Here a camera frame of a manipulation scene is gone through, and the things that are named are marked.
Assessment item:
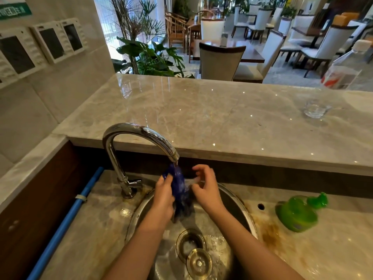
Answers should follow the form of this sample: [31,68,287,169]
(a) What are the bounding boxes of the green soap dispenser bottle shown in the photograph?
[275,192,329,233]

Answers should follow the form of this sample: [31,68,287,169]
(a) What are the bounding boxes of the person's right hand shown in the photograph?
[191,164,227,216]

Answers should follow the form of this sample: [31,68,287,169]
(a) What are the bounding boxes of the person's left forearm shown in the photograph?
[102,218,173,280]

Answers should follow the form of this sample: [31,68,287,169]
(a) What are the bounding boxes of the blue plastic pipe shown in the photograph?
[26,167,104,280]

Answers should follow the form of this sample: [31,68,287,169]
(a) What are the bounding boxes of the person's left hand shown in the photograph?
[152,174,176,224]

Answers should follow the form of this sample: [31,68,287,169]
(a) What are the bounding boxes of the steel drain strainer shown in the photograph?
[176,229,207,264]

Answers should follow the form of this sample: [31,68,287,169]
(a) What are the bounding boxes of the round steel sink stopper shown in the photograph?
[186,248,213,280]

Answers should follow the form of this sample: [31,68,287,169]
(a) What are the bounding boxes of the green wall sign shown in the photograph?
[0,0,32,21]

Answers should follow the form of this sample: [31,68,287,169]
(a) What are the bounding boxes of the group of white upholstered chairs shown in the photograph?
[200,3,373,84]

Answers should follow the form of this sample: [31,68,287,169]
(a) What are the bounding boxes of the person's right forearm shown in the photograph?
[208,207,305,280]

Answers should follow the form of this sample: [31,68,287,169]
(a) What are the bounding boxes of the clear plastic water bottle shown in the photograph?
[321,40,373,91]

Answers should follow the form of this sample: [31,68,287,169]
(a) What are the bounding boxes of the broad-leaf green plant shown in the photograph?
[112,36,195,78]

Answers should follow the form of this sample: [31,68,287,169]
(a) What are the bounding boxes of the dark wooden dining table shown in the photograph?
[291,25,327,49]
[192,39,265,63]

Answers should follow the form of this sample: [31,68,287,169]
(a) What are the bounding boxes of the large white wall switch panel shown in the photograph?
[0,26,48,89]

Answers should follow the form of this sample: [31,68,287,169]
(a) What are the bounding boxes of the blue wet cloth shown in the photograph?
[162,164,196,222]

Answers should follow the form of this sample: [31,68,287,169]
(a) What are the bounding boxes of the brown wooden armchair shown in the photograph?
[165,11,188,53]

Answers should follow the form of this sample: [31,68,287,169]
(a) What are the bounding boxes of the round steel sink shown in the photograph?
[125,181,259,280]

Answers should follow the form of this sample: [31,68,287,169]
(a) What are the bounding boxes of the chrome gooseneck faucet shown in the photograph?
[102,123,180,199]

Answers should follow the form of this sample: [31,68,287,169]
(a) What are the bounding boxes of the clear drinking glass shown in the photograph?
[303,97,333,119]

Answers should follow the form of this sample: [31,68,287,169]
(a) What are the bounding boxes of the tall thin-leaf plant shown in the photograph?
[109,0,165,74]

